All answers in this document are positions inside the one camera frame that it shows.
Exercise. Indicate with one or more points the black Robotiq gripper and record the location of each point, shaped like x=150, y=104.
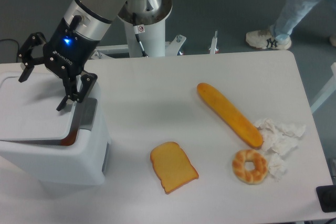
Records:
x=64, y=55

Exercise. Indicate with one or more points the white trash can lid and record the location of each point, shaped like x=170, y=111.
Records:
x=29, y=109

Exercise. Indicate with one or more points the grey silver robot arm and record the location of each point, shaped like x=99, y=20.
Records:
x=80, y=30

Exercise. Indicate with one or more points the white plastic trash can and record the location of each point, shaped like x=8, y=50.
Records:
x=68, y=146

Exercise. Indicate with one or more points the orange bread roll in bin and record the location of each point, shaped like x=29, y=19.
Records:
x=69, y=139

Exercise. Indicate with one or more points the toast bread slice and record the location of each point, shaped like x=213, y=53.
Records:
x=172, y=166

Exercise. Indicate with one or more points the long orange baguette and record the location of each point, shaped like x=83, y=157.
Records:
x=230, y=114

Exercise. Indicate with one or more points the white sneaker shoe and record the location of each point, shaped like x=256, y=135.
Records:
x=263, y=39

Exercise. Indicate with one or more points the crumpled white tissue paper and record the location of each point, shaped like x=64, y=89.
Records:
x=279, y=138

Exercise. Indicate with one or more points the small crumpled white tissue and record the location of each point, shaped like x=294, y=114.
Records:
x=276, y=166

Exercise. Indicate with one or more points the black device at table edge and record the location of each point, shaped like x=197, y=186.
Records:
x=326, y=197

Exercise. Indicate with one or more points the white levelling foot bracket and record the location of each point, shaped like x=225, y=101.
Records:
x=213, y=49

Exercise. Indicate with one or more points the braided ring bread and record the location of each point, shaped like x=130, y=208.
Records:
x=250, y=167

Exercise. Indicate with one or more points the white frame post right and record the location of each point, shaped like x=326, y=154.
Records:
x=325, y=92

